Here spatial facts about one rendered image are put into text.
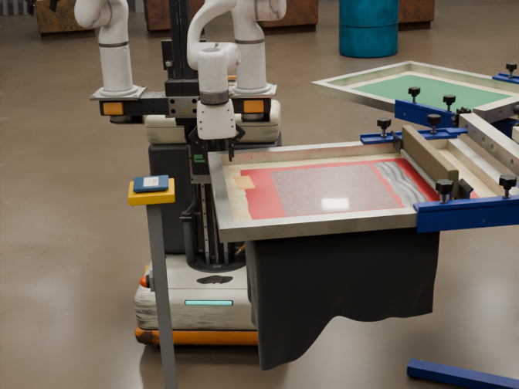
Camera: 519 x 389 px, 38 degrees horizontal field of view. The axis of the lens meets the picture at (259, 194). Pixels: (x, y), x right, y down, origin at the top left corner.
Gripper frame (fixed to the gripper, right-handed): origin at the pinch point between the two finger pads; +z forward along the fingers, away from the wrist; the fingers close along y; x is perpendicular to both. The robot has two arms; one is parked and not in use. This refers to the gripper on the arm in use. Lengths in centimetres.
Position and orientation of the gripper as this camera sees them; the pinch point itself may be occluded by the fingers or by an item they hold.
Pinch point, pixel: (218, 155)
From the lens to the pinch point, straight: 205.4
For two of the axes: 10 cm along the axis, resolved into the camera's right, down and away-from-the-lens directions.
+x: 1.1, 3.8, -9.2
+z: 0.4, 9.2, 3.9
